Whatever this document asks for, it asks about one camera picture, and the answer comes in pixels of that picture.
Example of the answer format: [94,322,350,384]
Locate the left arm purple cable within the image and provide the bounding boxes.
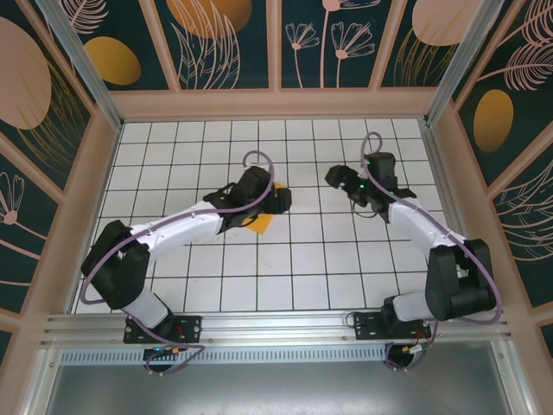
[79,150,207,376]

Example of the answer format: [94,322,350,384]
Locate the grey metal sheet shelf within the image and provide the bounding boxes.
[25,345,532,415]

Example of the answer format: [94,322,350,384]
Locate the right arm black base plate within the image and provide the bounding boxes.
[353,311,432,341]

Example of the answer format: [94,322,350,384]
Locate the aluminium side rail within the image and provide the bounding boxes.
[421,120,487,309]

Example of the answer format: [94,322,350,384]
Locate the long aluminium mounting rail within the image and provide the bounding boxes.
[41,306,518,347]

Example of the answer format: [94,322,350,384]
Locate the aluminium frame post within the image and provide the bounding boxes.
[425,0,515,126]
[34,0,124,133]

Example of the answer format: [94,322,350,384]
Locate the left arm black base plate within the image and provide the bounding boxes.
[124,314,203,345]

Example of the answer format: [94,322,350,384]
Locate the slotted grey cable duct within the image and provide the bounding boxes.
[60,343,390,364]

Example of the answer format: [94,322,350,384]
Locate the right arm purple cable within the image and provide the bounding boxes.
[359,131,505,373]

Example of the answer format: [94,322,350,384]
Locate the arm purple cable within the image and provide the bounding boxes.
[79,150,207,376]
[359,131,505,373]

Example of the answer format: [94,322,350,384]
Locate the orange paper sheet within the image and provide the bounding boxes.
[239,182,289,236]

